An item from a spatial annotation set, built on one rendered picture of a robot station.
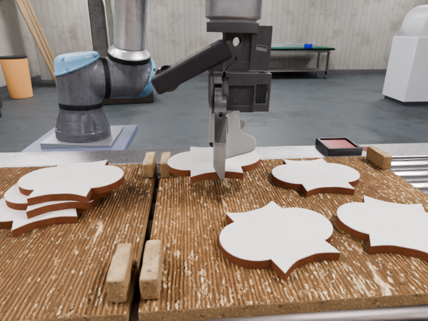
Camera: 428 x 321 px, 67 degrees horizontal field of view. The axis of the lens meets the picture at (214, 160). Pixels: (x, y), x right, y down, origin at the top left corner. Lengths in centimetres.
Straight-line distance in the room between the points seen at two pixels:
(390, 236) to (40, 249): 40
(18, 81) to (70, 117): 589
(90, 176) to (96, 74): 49
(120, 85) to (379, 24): 960
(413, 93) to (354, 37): 417
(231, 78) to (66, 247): 29
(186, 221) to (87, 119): 58
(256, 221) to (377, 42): 997
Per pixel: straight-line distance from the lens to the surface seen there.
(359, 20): 1003
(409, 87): 611
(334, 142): 79
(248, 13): 44
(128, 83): 96
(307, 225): 42
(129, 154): 73
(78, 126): 95
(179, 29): 899
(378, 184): 59
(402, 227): 46
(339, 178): 55
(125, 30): 93
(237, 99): 46
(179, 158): 52
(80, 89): 94
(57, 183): 50
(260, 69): 46
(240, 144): 45
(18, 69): 680
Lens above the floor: 117
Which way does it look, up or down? 22 degrees down
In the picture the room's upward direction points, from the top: straight up
